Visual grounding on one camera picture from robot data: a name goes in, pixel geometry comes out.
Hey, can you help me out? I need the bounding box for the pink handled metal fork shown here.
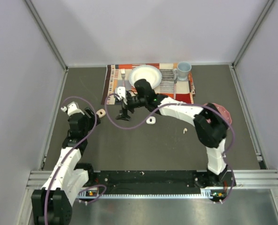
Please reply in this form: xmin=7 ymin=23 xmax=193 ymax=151
xmin=120 ymin=68 xmax=125 ymax=87

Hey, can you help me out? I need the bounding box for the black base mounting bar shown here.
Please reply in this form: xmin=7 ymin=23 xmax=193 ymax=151
xmin=92 ymin=170 xmax=215 ymax=195

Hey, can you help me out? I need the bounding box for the pink dotted plate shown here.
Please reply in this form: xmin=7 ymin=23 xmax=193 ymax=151
xmin=213 ymin=103 xmax=232 ymax=124

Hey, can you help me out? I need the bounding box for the aluminium frame post left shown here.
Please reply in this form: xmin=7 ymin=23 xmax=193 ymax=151
xmin=23 ymin=0 xmax=68 ymax=71

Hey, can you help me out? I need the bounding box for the grey slotted cable duct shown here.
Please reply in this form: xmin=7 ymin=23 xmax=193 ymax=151
xmin=77 ymin=188 xmax=224 ymax=200

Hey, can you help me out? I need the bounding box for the aluminium frame post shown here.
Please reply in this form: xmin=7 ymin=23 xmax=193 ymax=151
xmin=23 ymin=0 xmax=68 ymax=71
xmin=232 ymin=0 xmax=276 ymax=69

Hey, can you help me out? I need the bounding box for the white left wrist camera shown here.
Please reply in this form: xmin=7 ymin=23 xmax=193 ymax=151
xmin=61 ymin=102 xmax=85 ymax=117

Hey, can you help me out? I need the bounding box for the aluminium frame post right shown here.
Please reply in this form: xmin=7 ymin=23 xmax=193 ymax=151
xmin=232 ymin=0 xmax=276 ymax=69

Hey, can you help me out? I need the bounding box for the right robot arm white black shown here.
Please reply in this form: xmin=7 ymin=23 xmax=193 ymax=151
xmin=115 ymin=79 xmax=228 ymax=188

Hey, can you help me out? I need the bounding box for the beige case with black oval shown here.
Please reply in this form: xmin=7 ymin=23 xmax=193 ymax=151
xmin=96 ymin=109 xmax=106 ymax=118

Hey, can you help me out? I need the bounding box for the multicoloured patchwork placemat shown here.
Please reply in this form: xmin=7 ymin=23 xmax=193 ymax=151
xmin=100 ymin=62 xmax=196 ymax=105

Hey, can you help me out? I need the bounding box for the white glossy charging case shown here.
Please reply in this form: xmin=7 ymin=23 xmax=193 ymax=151
xmin=146 ymin=116 xmax=156 ymax=125

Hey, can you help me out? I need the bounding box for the light blue mug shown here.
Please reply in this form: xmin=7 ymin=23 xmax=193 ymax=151
xmin=173 ymin=61 xmax=192 ymax=81

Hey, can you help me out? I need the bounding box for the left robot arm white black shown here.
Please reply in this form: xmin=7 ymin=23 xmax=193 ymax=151
xmin=31 ymin=102 xmax=100 ymax=225

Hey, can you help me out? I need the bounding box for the white plate with blue rim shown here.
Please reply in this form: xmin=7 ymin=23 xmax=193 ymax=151
xmin=128 ymin=65 xmax=162 ymax=89

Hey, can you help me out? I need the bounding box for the pink handled knife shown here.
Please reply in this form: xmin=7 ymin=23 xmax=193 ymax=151
xmin=173 ymin=78 xmax=177 ymax=99

